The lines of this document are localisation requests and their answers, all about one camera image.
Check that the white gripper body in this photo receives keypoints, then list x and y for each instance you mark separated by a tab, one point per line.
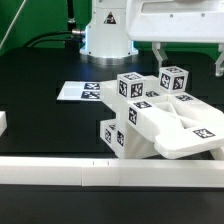
196	21

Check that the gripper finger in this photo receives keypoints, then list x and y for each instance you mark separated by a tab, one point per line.
159	52
219	64

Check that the white tagged cube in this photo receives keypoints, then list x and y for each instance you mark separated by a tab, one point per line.
130	85
173	79

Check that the white chair back frame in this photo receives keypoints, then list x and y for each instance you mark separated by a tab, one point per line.
177	124

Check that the black vertical pole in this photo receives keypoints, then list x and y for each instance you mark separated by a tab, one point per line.
71	18

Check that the white marker base plate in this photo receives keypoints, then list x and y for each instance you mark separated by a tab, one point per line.
80	91

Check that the white U-shaped obstacle wall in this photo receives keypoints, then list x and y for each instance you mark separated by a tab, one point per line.
111	172

